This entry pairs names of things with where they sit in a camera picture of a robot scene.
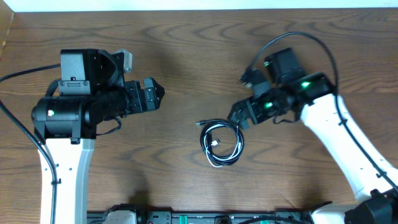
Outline black usb cable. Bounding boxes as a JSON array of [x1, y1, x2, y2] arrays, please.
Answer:
[[195, 119, 245, 166]]

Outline white usb cable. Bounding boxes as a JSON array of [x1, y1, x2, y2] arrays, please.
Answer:
[[203, 123, 243, 168]]

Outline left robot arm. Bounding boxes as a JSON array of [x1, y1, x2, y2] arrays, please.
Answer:
[[31, 49, 165, 223]]

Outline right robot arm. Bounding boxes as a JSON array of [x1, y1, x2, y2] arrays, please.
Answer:
[[228, 48, 397, 223]]

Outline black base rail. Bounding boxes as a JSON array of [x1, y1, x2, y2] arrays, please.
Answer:
[[87, 203, 312, 224]]

